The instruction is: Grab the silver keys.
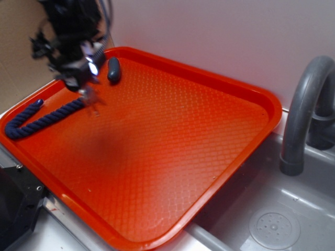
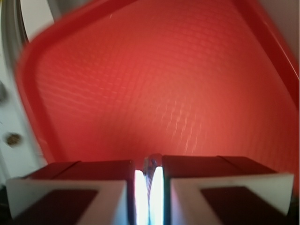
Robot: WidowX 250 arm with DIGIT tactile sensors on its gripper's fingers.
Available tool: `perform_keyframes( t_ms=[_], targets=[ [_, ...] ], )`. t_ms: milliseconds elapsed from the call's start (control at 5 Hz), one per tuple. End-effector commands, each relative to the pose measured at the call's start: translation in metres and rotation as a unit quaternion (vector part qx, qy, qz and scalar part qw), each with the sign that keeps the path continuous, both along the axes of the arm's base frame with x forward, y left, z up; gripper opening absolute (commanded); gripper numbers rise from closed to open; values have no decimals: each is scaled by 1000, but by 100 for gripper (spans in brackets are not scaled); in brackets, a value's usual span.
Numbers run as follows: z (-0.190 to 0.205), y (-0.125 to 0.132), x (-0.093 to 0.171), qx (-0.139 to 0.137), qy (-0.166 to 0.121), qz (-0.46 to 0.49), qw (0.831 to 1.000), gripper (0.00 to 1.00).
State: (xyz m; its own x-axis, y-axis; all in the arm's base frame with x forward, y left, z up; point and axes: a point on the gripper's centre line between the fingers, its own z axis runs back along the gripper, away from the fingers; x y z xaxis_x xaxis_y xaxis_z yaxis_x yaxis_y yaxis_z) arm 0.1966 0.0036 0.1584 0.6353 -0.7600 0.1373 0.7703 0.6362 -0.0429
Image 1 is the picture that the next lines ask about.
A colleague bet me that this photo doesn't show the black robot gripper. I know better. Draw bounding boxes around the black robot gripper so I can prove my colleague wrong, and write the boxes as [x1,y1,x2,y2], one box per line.
[30,1,108,92]

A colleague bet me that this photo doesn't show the silver keys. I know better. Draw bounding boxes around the silver keys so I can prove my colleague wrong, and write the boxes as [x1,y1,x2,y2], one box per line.
[78,86,106,117]

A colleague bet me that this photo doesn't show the dark grey oblong object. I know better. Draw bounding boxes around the dark grey oblong object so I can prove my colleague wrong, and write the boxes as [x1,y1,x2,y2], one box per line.
[107,57,121,84]

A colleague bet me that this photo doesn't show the brown cardboard panel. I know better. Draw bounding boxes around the brown cardboard panel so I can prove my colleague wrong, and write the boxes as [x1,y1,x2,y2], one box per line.
[1,1,55,113]

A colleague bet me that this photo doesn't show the orange plastic tray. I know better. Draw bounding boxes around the orange plastic tray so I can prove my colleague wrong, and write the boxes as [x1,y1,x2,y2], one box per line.
[1,47,282,250]

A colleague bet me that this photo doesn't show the grey plastic sink basin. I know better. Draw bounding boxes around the grey plastic sink basin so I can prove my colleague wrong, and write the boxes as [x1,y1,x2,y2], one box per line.
[187,134,334,250]

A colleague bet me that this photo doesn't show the grey curved faucet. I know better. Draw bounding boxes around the grey curved faucet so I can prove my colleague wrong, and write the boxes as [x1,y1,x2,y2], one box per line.
[280,55,334,176]

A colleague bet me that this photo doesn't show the round sink drain cover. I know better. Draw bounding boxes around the round sink drain cover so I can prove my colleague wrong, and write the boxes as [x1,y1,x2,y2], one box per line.
[249,207,300,250]

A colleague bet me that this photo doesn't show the navy blue rope piece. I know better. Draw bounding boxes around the navy blue rope piece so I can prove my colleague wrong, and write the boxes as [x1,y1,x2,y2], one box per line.
[4,97,86,140]

